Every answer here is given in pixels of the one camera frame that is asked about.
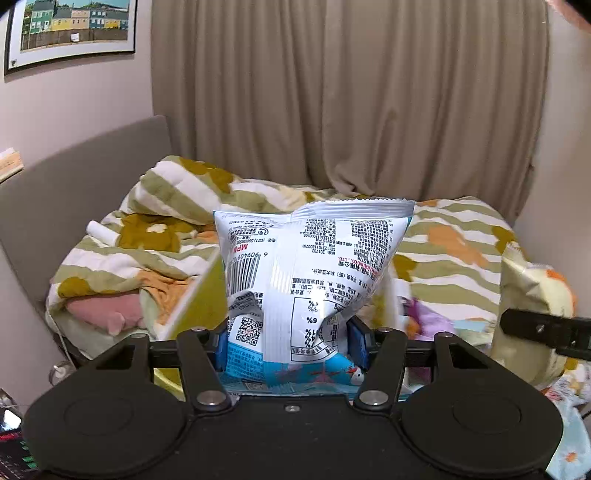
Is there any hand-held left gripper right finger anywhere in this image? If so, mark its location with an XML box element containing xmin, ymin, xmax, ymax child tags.
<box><xmin>346</xmin><ymin>316</ymin><xmax>505</xmax><ymax>413</ymax></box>

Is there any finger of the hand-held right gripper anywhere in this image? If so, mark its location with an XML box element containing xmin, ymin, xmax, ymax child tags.
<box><xmin>501</xmin><ymin>308</ymin><xmax>591</xmax><ymax>361</ymax></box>

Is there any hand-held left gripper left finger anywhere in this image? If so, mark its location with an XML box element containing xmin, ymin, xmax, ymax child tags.
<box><xmin>85</xmin><ymin>322</ymin><xmax>234</xmax><ymax>414</ymax></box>

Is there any pale yellow snack bag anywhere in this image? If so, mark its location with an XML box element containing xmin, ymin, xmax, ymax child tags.
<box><xmin>490</xmin><ymin>242</ymin><xmax>579</xmax><ymax>389</ymax></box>

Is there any white and blue snack bag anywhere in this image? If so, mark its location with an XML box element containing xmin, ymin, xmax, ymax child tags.
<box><xmin>212</xmin><ymin>198</ymin><xmax>415</xmax><ymax>400</ymax></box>

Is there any purple snack packet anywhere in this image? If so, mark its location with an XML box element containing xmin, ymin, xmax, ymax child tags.
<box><xmin>403</xmin><ymin>295</ymin><xmax>459</xmax><ymax>343</ymax></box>

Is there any light blue floral cloth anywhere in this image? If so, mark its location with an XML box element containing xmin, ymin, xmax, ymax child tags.
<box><xmin>542</xmin><ymin>362</ymin><xmax>591</xmax><ymax>480</ymax></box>

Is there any striped floral blanket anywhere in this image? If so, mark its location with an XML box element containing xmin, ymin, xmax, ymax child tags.
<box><xmin>45</xmin><ymin>155</ymin><xmax>578</xmax><ymax>370</ymax></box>

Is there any pink cushion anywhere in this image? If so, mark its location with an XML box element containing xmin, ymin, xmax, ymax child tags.
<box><xmin>66</xmin><ymin>293</ymin><xmax>145</xmax><ymax>336</ymax></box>

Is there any white tube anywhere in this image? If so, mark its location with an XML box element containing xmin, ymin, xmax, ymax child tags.
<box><xmin>87</xmin><ymin>220</ymin><xmax>122</xmax><ymax>248</ymax></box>

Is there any grey headboard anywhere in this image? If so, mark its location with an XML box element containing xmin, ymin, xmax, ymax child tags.
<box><xmin>0</xmin><ymin>114</ymin><xmax>183</xmax><ymax>365</ymax></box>

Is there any device with lit screen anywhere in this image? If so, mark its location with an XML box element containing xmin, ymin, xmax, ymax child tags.
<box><xmin>0</xmin><ymin>390</ymin><xmax>40</xmax><ymax>480</ymax></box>

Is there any beige curtain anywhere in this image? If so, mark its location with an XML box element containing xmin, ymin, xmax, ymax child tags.
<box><xmin>150</xmin><ymin>0</ymin><xmax>552</xmax><ymax>228</ymax></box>

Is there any white cable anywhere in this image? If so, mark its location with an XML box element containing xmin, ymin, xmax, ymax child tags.
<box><xmin>46</xmin><ymin>318</ymin><xmax>77</xmax><ymax>386</ymax></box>

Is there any wall poster of coloured houses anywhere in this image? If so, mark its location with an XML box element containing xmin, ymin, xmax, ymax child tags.
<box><xmin>4</xmin><ymin>0</ymin><xmax>138</xmax><ymax>76</ymax></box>

